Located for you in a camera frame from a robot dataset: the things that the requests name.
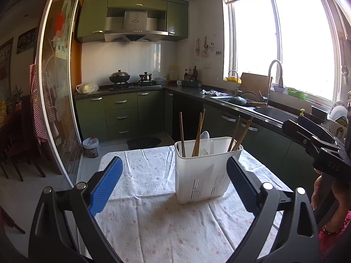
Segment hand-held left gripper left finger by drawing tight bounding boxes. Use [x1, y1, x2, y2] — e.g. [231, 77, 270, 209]
[27, 156, 124, 263]

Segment steel sink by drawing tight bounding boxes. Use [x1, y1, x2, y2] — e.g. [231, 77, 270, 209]
[211, 94, 299, 128]

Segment red checkered apron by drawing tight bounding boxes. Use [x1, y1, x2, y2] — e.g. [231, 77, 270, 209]
[29, 64, 55, 144]

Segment black gas stove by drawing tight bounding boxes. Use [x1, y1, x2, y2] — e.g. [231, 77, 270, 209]
[109, 81, 162, 91]

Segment person's right hand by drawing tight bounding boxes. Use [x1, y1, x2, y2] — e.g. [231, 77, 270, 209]
[311, 175, 323, 211]

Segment dark floor mat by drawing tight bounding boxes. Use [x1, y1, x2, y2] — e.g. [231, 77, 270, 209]
[126, 137, 162, 150]

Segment row of condiment bottles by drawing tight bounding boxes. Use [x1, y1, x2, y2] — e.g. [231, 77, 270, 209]
[183, 66, 200, 83]

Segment wooden cutting board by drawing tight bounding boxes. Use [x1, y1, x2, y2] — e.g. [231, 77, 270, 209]
[240, 73, 273, 96]

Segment dish rack with plates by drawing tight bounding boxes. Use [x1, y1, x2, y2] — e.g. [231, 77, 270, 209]
[328, 101, 349, 140]

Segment printed glass sliding door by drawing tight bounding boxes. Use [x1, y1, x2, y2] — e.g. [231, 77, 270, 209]
[36, 0, 84, 189]

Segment large window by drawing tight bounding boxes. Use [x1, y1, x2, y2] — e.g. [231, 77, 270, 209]
[222, 0, 351, 110]

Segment dark granite countertop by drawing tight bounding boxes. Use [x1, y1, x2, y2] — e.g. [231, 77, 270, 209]
[75, 84, 330, 132]

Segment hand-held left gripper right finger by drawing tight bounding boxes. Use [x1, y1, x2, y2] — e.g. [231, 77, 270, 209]
[226, 156, 321, 263]

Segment white plastic utensil holder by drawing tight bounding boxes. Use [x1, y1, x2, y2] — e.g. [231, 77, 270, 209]
[174, 136, 244, 204]

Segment steel range hood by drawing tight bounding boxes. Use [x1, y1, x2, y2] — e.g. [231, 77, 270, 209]
[104, 9, 168, 43]

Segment black pan with wooden handle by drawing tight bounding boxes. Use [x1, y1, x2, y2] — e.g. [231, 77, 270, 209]
[229, 96, 268, 108]

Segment black wok with lid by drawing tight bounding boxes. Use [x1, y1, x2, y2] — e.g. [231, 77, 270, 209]
[109, 70, 131, 84]

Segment green upper cabinets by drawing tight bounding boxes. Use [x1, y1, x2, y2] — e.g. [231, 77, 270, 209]
[77, 0, 189, 43]

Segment green cabinets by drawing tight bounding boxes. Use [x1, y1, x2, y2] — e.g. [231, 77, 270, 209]
[77, 0, 189, 43]
[75, 89, 316, 198]

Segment green lower cabinets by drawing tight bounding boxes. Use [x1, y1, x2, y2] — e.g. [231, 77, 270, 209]
[75, 89, 316, 198]

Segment green basket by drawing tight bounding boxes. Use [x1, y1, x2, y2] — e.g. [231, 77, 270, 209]
[287, 88, 308, 100]

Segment small steel faucet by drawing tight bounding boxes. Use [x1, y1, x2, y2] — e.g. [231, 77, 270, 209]
[228, 70, 240, 97]

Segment floral white tablecloth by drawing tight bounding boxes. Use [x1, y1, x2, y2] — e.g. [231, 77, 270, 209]
[95, 145, 294, 263]

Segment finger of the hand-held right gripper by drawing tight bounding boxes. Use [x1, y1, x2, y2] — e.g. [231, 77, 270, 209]
[297, 115, 343, 144]
[282, 119, 338, 156]

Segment small trash bin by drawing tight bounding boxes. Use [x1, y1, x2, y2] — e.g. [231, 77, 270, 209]
[82, 136, 100, 158]

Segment dark framed wall picture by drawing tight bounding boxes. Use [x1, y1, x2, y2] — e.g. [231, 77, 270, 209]
[17, 27, 37, 54]

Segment white plastic bag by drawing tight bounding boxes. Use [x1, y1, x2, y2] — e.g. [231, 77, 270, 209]
[76, 83, 99, 94]

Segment person's right forearm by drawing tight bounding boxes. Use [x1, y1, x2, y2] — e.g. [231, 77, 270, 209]
[318, 182, 351, 255]

